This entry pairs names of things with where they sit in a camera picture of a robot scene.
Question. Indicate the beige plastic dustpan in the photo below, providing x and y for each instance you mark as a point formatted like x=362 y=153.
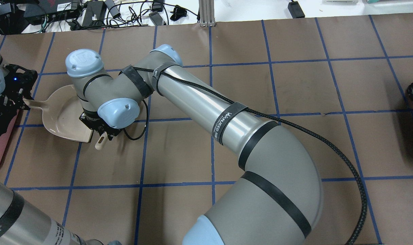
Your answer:
x=61 y=113

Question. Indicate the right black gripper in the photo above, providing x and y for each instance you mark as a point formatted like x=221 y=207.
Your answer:
x=90 y=119

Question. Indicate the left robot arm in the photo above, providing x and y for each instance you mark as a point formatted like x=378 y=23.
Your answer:
x=21 y=223

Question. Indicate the aluminium frame post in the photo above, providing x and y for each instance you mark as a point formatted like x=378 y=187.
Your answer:
x=206 y=13

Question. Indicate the black power adapter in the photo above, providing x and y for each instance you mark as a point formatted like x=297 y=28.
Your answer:
x=295 y=10

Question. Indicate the beige hand brush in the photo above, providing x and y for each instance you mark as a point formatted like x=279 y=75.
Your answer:
x=102 y=140

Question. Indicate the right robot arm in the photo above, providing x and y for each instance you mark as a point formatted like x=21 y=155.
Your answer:
x=277 y=201

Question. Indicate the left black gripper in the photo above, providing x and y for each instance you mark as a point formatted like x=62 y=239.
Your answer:
x=6 y=100

